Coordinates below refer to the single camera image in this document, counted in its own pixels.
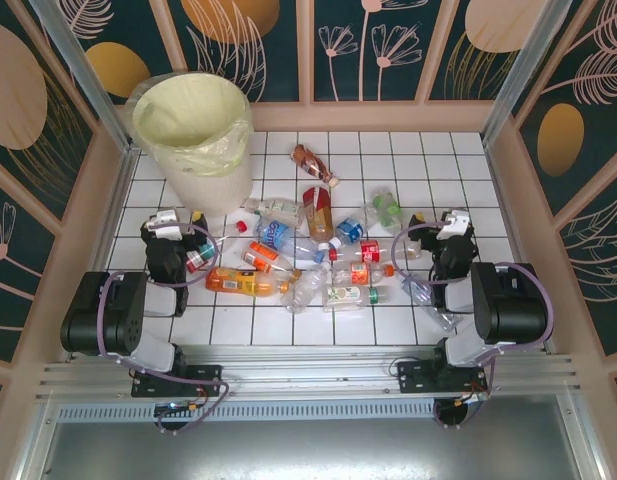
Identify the small orange label bottle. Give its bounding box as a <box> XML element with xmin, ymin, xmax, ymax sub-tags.
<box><xmin>242</xmin><ymin>240</ymin><xmax>292</xmax><ymax>274</ymax></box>

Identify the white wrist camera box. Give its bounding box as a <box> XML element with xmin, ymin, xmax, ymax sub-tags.
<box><xmin>436</xmin><ymin>209</ymin><xmax>472</xmax><ymax>241</ymax></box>
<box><xmin>154</xmin><ymin>209</ymin><xmax>187</xmax><ymax>237</ymax></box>

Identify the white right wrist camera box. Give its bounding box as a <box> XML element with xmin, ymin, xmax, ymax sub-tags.
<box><xmin>436</xmin><ymin>209</ymin><xmax>472</xmax><ymax>241</ymax></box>

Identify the small red green bottle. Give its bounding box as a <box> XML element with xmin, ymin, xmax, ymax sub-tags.
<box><xmin>185</xmin><ymin>243</ymin><xmax>217</xmax><ymax>275</ymax></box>

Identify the orange cap clear bottle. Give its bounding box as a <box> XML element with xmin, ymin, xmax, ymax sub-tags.
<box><xmin>330</xmin><ymin>260</ymin><xmax>395</xmax><ymax>286</ymax></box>

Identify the red cap clear bottle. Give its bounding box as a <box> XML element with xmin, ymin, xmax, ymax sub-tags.
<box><xmin>221</xmin><ymin>219</ymin><xmax>259</xmax><ymax>251</ymax></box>

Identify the white waste bin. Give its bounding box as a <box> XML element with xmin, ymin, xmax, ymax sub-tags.
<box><xmin>132</xmin><ymin>72</ymin><xmax>255</xmax><ymax>218</ymax></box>

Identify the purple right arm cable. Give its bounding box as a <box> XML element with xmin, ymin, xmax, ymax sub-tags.
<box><xmin>391</xmin><ymin>222</ymin><xmax>554</xmax><ymax>430</ymax></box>

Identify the large orange juice bottle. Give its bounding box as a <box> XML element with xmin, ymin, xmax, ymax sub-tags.
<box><xmin>204</xmin><ymin>266</ymin><xmax>292</xmax><ymax>299</ymax></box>

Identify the green cap clear bottle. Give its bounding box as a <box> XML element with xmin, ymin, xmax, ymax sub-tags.
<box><xmin>321</xmin><ymin>283</ymin><xmax>392</xmax><ymax>314</ymax></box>

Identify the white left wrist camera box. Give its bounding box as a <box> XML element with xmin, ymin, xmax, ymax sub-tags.
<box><xmin>154</xmin><ymin>209</ymin><xmax>187</xmax><ymax>237</ymax></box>

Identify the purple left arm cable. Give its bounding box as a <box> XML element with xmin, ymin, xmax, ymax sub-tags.
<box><xmin>96</xmin><ymin>222</ymin><xmax>230</xmax><ymax>435</ymax></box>

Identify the green label crushed bottle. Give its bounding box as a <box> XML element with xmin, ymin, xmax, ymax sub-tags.
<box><xmin>365</xmin><ymin>187</ymin><xmax>404</xmax><ymax>236</ymax></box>

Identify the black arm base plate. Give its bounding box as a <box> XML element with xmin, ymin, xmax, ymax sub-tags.
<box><xmin>131</xmin><ymin>363</ymin><xmax>224</xmax><ymax>399</ymax></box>
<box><xmin>396</xmin><ymin>358</ymin><xmax>489</xmax><ymax>396</ymax></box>

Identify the blue cap water bottle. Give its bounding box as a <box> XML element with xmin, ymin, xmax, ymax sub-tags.
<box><xmin>255</xmin><ymin>217</ymin><xmax>328</xmax><ymax>265</ymax></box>

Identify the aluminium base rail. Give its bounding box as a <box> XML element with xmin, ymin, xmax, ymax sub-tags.
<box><xmin>35</xmin><ymin>343</ymin><xmax>587</xmax><ymax>401</ymax></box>

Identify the clear crushed unlabelled bottle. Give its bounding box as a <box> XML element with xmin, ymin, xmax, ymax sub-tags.
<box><xmin>280</xmin><ymin>262</ymin><xmax>332</xmax><ymax>315</ymax></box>

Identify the aluminium frame post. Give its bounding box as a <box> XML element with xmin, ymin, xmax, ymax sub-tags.
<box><xmin>30</xmin><ymin>0</ymin><xmax>134</xmax><ymax>151</ymax></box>
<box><xmin>482</xmin><ymin>0</ymin><xmax>574</xmax><ymax>146</ymax></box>

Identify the pale yellow bin liner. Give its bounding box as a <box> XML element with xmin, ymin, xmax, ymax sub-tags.
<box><xmin>131</xmin><ymin>72</ymin><xmax>255</xmax><ymax>179</ymax></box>

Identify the pale blue cap bottle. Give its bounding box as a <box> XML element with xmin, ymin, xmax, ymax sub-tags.
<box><xmin>400</xmin><ymin>273</ymin><xmax>462</xmax><ymax>332</ymax></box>

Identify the blue label crushed bottle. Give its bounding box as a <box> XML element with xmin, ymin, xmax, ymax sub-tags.
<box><xmin>326</xmin><ymin>207</ymin><xmax>382</xmax><ymax>251</ymax></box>

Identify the brown drink bottle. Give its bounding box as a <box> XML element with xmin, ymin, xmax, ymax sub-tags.
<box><xmin>290</xmin><ymin>143</ymin><xmax>342</xmax><ymax>189</ymax></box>

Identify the red label tea bottle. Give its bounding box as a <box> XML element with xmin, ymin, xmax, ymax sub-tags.
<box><xmin>301</xmin><ymin>185</ymin><xmax>335</xmax><ymax>251</ymax></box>

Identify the slotted grey cable duct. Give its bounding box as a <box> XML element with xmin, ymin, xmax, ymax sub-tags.
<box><xmin>55</xmin><ymin>402</ymin><xmax>442</xmax><ymax>424</ymax></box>

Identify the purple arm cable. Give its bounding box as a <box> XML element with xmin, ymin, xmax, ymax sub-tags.
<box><xmin>391</xmin><ymin>222</ymin><xmax>554</xmax><ymax>430</ymax></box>
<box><xmin>96</xmin><ymin>222</ymin><xmax>230</xmax><ymax>435</ymax></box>

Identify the small circuit board with wires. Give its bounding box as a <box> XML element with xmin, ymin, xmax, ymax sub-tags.
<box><xmin>434</xmin><ymin>394</ymin><xmax>489</xmax><ymax>430</ymax></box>
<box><xmin>154</xmin><ymin>399</ymin><xmax>209</xmax><ymax>435</ymax></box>

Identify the grey metal sheet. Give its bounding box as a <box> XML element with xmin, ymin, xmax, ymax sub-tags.
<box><xmin>17</xmin><ymin>419</ymin><xmax>604</xmax><ymax>480</ymax></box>

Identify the red label cola bottle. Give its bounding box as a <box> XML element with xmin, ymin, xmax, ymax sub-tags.
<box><xmin>330</xmin><ymin>238</ymin><xmax>423</xmax><ymax>265</ymax></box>

